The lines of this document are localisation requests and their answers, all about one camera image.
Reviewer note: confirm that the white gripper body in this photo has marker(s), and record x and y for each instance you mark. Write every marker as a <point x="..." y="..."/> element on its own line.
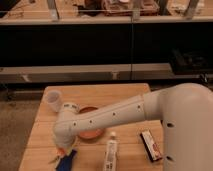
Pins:
<point x="65" y="141"/>

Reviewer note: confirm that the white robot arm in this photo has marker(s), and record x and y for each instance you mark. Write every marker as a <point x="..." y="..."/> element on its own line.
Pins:
<point x="186" y="111"/>

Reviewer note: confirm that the orange bowl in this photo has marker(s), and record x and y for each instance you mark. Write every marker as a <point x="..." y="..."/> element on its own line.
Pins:
<point x="92" y="134"/>

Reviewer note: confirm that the white plastic cup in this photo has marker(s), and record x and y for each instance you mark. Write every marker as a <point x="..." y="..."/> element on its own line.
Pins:
<point x="53" y="99"/>

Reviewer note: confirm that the long wooden shelf bench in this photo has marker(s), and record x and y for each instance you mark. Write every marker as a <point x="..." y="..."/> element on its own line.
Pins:
<point x="78" y="73"/>

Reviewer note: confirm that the black snack box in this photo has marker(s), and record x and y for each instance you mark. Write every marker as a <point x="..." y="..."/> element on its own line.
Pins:
<point x="150" y="145"/>

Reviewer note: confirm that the black box on shelf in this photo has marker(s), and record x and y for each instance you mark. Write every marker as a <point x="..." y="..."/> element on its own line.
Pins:
<point x="191" y="63"/>

